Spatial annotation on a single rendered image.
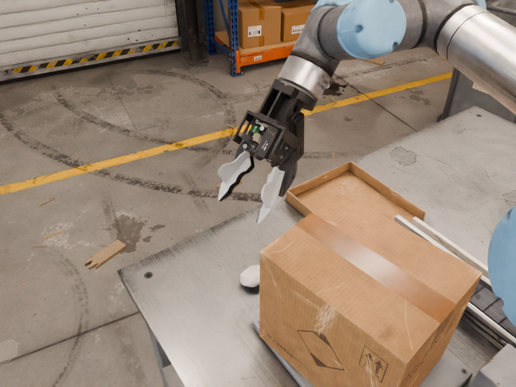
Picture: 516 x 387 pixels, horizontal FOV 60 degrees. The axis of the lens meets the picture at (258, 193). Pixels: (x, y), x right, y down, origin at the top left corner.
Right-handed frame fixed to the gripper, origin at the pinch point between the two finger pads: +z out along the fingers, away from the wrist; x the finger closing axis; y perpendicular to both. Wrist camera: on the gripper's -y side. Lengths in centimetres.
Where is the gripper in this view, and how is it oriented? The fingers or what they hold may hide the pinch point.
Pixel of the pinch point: (243, 206)
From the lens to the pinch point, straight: 73.5
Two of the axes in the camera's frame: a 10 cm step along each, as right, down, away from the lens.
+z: -4.6, 8.8, 0.6
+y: -3.8, -1.4, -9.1
